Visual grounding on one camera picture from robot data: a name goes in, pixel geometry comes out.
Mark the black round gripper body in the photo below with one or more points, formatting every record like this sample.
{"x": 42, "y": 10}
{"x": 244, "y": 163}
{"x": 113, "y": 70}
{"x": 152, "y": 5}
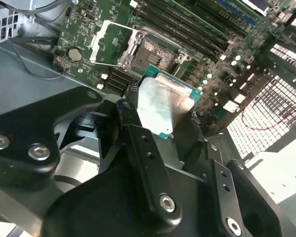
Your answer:
{"x": 101, "y": 209}

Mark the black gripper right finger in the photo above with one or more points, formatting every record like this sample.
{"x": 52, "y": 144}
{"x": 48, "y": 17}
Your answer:
{"x": 246, "y": 187}

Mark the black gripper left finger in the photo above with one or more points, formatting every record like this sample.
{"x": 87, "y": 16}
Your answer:
{"x": 14, "y": 168}

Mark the silver topped CPU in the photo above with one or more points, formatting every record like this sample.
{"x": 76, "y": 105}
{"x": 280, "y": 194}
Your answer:
{"x": 160, "y": 103}

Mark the metal socket cover frame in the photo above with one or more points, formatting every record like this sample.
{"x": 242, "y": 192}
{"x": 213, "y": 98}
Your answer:
{"x": 95, "y": 53}

